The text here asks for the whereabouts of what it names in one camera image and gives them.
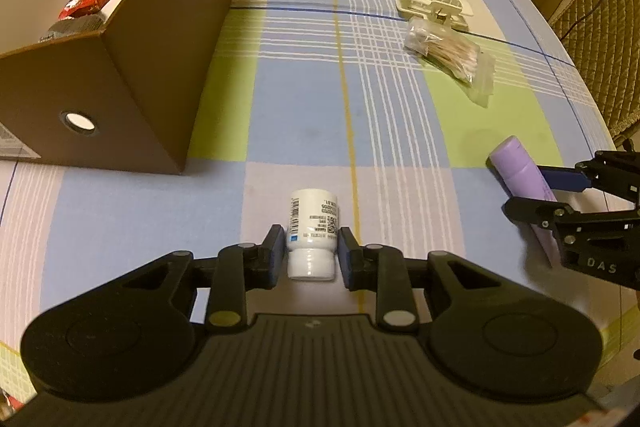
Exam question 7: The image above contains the white plastic clip holder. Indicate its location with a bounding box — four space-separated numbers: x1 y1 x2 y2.
396 0 474 32

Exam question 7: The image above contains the white pill bottle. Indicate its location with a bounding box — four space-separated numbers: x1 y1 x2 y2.
286 188 340 282

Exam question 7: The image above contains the bag of cotton swabs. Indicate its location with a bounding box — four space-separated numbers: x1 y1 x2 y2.
404 16 496 107

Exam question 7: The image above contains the checkered bed sheet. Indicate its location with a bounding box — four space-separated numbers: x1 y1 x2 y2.
1 0 634 400

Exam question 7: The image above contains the red snack packet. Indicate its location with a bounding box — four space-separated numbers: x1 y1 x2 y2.
58 0 110 20

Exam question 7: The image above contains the purple tube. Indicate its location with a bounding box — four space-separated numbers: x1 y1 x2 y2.
488 135 561 269

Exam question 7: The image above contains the brown cardboard storage box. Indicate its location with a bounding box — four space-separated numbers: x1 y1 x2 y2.
1 0 231 174

